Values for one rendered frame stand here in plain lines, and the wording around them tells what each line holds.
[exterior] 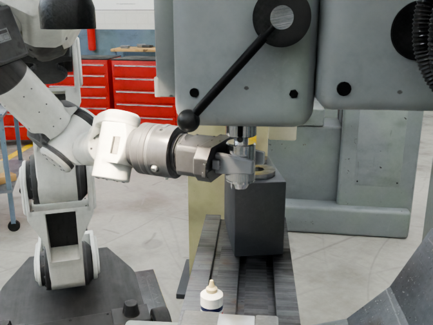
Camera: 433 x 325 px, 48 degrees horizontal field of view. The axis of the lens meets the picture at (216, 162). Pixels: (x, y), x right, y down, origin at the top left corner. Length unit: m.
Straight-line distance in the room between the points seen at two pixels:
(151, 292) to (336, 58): 1.56
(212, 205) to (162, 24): 1.99
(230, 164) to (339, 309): 2.04
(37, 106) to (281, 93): 0.56
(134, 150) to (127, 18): 9.28
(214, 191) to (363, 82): 2.04
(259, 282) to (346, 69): 0.59
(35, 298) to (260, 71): 1.30
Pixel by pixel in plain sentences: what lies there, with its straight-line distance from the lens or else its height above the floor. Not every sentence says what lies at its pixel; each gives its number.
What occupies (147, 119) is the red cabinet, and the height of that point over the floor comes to 0.36.
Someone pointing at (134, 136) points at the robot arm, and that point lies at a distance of 0.81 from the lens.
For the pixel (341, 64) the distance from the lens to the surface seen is 0.63.
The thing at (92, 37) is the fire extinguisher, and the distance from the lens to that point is 10.13.
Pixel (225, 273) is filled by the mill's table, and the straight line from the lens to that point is 1.13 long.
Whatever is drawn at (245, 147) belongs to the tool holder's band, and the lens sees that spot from 0.75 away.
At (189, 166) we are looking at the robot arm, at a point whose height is 1.23.
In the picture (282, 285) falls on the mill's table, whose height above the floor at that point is 0.90.
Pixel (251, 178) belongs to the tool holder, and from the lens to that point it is 0.77.
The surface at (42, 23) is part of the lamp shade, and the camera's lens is 0.69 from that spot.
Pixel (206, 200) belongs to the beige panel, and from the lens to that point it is 2.65.
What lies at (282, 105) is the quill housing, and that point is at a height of 1.34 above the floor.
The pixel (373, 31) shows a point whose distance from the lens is 0.64.
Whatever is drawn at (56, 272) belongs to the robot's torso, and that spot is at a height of 0.70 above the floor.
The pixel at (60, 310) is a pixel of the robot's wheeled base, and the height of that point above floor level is 0.57.
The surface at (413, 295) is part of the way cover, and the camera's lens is 1.00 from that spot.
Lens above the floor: 1.46
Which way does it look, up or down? 17 degrees down
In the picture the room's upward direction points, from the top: straight up
